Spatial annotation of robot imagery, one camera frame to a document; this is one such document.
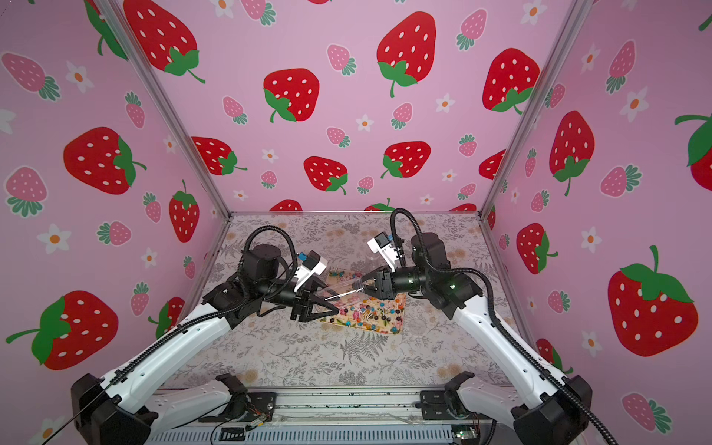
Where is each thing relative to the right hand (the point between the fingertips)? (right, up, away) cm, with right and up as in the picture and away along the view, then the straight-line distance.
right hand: (353, 292), depth 63 cm
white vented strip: (-11, -38, +8) cm, 41 cm away
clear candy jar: (-6, -1, +2) cm, 7 cm away
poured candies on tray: (+9, -13, +28) cm, 32 cm away
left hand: (-4, -3, +1) cm, 5 cm away
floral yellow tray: (-2, +2, 0) cm, 3 cm away
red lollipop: (-2, 0, 0) cm, 2 cm away
